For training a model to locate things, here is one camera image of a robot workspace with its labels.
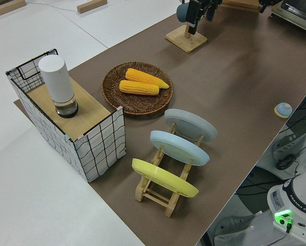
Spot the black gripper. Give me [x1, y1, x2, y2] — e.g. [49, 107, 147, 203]
[188, 0, 222, 35]
[258, 0, 282, 13]

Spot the wooden drawer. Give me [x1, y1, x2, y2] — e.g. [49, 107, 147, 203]
[220, 0, 261, 11]

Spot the dark blue mug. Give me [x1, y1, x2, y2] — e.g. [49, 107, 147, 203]
[176, 2, 192, 23]

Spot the wooden mug tree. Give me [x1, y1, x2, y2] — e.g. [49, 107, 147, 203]
[165, 22, 208, 54]

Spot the white countertop oven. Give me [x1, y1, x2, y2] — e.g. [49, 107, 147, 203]
[270, 0, 306, 29]

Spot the brown table mat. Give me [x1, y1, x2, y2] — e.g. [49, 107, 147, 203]
[13, 0, 306, 246]

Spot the yellow corn cob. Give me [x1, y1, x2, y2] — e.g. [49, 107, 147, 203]
[125, 68, 170, 90]
[119, 79, 160, 96]

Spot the blue dome bell wooden base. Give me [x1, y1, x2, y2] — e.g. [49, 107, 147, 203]
[274, 102, 293, 119]

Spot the grey plate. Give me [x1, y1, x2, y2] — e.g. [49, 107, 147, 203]
[164, 108, 218, 143]

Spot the brown wicker basket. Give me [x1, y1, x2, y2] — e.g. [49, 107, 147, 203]
[101, 61, 174, 118]

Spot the wooden block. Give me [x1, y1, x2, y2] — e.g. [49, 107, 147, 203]
[0, 0, 27, 18]
[76, 0, 108, 14]

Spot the light blue plate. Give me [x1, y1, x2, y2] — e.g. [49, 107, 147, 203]
[149, 130, 211, 167]

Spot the white cylinder with clear base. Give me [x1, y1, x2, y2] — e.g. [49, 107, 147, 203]
[38, 55, 79, 119]

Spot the grid pattern fabric box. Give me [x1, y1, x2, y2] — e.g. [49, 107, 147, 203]
[5, 48, 127, 183]

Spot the yellow plate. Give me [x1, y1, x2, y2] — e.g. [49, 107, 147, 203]
[131, 158, 199, 198]

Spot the wooden dish rack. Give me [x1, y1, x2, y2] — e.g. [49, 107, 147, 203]
[135, 122, 205, 218]

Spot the thin grey cable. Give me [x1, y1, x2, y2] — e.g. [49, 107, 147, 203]
[26, 2, 78, 12]

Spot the white perforated metal bracket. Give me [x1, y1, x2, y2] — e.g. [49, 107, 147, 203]
[272, 124, 306, 165]
[213, 213, 261, 246]

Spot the black coiled cable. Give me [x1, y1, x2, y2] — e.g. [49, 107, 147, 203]
[275, 154, 295, 170]

